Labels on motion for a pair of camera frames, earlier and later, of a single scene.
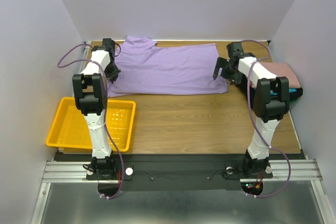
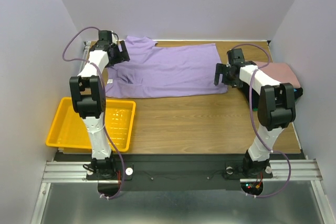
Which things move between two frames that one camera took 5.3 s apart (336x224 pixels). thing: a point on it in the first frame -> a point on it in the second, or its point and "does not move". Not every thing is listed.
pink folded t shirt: x=282 y=70 does not move
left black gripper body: x=112 y=71 -> x=117 y=56
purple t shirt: x=143 y=67 does not move
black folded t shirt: x=243 y=86 does not move
